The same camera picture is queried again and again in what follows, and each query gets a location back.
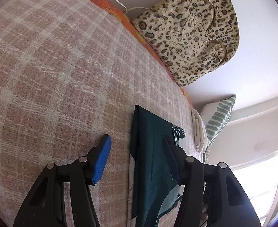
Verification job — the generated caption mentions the leopard print cushion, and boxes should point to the leopard print cushion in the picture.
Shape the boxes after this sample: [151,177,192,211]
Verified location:
[131,0,240,87]

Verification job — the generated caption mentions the folded cream cloth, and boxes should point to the folded cream cloth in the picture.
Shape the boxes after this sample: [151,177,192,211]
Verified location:
[191,109,208,154]

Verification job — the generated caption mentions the green striped white pillow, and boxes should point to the green striped white pillow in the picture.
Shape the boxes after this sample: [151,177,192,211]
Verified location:
[200,95,236,163]

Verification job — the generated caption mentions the pink plaid bed blanket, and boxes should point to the pink plaid bed blanket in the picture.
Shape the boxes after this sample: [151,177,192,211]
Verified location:
[0,0,198,226]

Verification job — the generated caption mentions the green and cream printed t-shirt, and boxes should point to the green and cream printed t-shirt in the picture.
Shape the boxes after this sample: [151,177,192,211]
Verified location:
[127,105,186,226]

